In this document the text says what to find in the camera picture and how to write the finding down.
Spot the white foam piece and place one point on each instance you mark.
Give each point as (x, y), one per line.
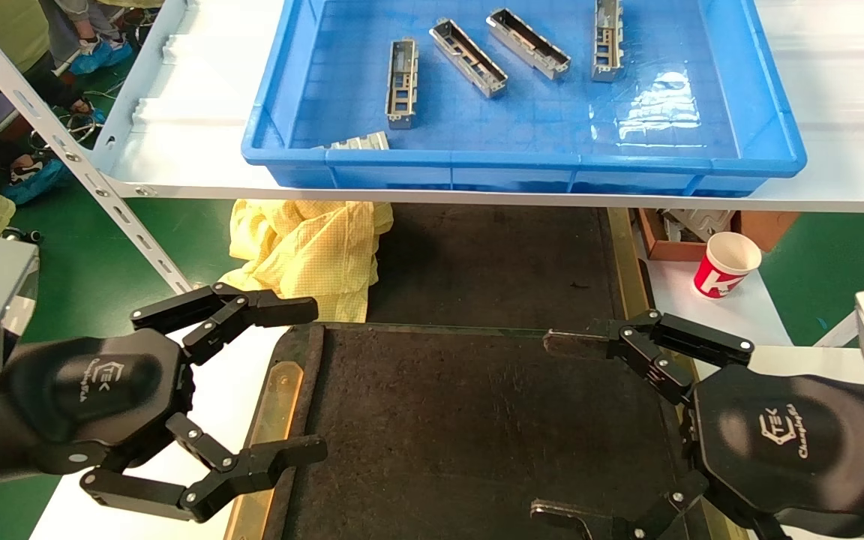
(694, 223)

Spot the black felt tray brass edges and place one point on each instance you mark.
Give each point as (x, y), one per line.
(492, 262)

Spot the white shelf leg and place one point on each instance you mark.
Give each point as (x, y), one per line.
(863, 311)

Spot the perforated grey shelf post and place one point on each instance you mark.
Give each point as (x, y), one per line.
(91, 180)

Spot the blue shoe cover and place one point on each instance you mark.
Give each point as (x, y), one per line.
(34, 184)
(102, 54)

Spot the silver metal bracket part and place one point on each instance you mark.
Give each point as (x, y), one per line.
(402, 120)
(469, 60)
(364, 142)
(606, 69)
(544, 64)

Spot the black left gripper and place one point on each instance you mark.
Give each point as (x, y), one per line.
(79, 397)

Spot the black foam mat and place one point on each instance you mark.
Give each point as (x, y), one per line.
(477, 435)

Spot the brown cardboard box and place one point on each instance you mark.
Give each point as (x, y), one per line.
(766, 225)

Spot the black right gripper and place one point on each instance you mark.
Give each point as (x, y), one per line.
(784, 450)

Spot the yellow mesh cloth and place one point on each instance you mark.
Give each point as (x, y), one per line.
(304, 255)

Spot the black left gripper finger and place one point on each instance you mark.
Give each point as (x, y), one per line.
(282, 310)

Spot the red white paper cup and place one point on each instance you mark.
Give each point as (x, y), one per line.
(717, 277)

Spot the chrome office chair base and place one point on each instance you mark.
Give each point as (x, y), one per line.
(72, 129)

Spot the blue plastic bin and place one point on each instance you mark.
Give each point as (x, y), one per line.
(477, 127)

